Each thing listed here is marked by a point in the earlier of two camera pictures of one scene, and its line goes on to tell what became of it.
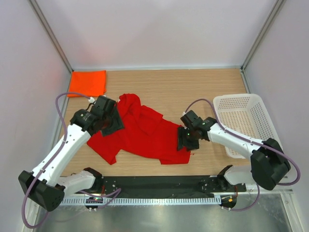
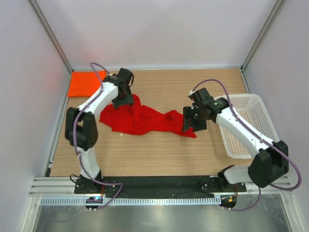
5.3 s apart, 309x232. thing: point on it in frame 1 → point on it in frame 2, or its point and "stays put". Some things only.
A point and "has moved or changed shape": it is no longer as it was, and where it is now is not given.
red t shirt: (145, 134) has moved or changed shape
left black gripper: (117, 124) → (128, 100)
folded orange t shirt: (88, 83) stays put
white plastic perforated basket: (245, 114) stays put
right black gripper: (182, 142) → (187, 114)
